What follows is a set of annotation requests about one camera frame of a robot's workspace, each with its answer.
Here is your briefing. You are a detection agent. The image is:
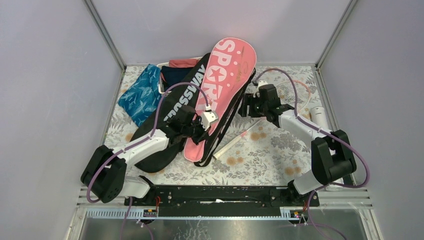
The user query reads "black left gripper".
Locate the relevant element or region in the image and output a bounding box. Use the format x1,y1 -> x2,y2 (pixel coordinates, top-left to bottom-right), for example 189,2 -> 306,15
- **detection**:
181,116 -> 211,146

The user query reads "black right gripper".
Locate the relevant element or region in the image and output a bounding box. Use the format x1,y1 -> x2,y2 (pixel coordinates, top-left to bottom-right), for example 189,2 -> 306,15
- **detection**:
238,93 -> 269,118

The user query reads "black Crossway racket bag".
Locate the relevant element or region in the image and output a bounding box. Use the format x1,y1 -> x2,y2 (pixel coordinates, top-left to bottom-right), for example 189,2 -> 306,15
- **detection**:
131,53 -> 211,173

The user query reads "pink racket bag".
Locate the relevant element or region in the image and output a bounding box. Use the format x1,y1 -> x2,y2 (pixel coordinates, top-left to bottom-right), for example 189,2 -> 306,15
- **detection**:
183,37 -> 257,167

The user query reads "white shuttlecock tube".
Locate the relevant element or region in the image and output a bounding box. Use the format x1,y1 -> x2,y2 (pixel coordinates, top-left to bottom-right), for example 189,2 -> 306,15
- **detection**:
309,106 -> 332,133

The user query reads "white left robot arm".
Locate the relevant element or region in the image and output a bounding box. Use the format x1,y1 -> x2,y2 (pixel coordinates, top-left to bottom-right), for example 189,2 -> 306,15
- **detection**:
80,105 -> 219,206

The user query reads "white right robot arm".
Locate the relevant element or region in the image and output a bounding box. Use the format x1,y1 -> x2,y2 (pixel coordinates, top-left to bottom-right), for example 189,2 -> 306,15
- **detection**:
238,84 -> 357,206

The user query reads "white perforated plastic basket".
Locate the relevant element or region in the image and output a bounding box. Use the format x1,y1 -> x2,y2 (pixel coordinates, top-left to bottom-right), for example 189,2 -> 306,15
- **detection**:
156,57 -> 202,95

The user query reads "navy folded clothing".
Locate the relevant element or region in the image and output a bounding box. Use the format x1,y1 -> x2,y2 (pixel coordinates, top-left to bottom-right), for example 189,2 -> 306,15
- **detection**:
160,66 -> 193,91

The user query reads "blue patterned cloth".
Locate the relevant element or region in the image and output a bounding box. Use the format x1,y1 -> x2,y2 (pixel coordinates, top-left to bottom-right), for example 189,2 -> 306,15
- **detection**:
117,64 -> 162,127

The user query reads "floral table mat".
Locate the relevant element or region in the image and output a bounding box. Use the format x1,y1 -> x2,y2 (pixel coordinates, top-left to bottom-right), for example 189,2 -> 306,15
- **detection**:
92,65 -> 352,187

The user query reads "coral folded clothing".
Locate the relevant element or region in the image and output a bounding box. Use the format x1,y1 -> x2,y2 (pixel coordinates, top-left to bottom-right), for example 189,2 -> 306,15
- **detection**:
168,58 -> 200,68

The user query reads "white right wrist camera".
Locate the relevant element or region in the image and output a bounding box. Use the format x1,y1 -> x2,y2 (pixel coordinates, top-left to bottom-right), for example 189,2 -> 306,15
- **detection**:
253,80 -> 268,98

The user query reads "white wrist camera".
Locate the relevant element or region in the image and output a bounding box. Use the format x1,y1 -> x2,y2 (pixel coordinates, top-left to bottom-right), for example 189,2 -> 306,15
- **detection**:
200,110 -> 219,131
253,80 -> 268,98

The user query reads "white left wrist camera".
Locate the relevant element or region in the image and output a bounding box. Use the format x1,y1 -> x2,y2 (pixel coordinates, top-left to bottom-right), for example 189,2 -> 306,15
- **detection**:
200,110 -> 219,131

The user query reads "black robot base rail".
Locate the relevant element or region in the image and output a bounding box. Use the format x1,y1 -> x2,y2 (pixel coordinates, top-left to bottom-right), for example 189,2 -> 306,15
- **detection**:
124,185 -> 320,218

